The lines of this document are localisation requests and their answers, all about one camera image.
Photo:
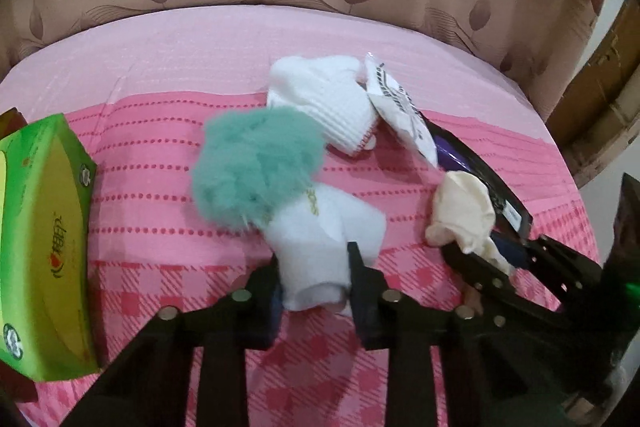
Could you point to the white sock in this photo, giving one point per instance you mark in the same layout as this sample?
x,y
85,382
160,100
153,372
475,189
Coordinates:
x,y
320,97
320,237

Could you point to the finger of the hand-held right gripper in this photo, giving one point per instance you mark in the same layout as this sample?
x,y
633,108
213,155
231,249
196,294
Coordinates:
x,y
560,264
492,282

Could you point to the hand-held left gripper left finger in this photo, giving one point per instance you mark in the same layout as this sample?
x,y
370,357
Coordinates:
x,y
272,312

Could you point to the black plastic packet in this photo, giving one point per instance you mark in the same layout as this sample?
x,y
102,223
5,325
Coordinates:
x,y
480,167

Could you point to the teal fluffy sock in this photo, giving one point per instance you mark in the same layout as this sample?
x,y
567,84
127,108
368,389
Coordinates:
x,y
250,162

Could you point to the pale pink table cover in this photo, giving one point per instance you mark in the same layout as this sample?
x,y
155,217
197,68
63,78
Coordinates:
x,y
200,52

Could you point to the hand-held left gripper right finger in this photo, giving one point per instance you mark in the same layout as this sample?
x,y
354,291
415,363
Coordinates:
x,y
362,312

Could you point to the white striped-label packet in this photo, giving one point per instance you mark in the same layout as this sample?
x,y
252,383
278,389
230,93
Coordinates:
x,y
400,117

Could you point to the brown wooden furniture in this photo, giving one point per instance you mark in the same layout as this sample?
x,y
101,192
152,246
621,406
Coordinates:
x,y
600,97

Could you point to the pink checkered cloth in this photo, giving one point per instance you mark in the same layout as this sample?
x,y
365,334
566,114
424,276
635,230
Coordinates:
x,y
150,217

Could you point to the green tissue box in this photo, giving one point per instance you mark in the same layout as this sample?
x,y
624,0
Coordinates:
x,y
45,232

